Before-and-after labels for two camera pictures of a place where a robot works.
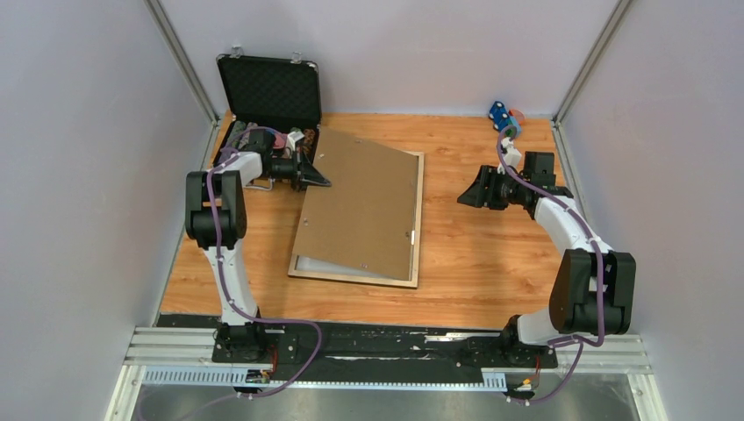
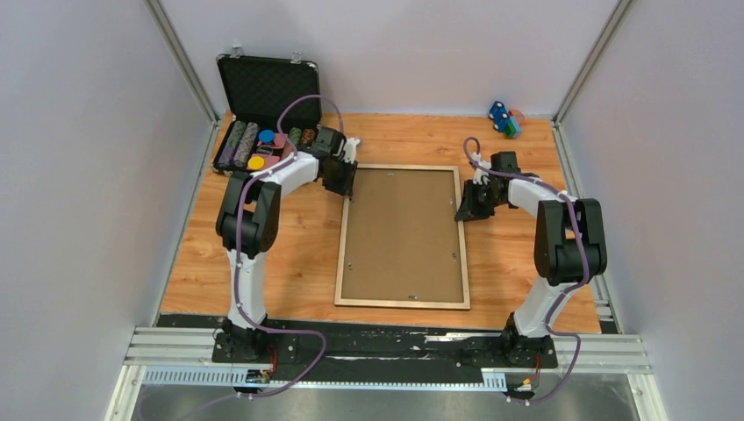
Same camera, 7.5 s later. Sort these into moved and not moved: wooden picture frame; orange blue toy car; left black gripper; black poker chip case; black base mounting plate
Moved: wooden picture frame; left black gripper
Not moved: black base mounting plate; orange blue toy car; black poker chip case
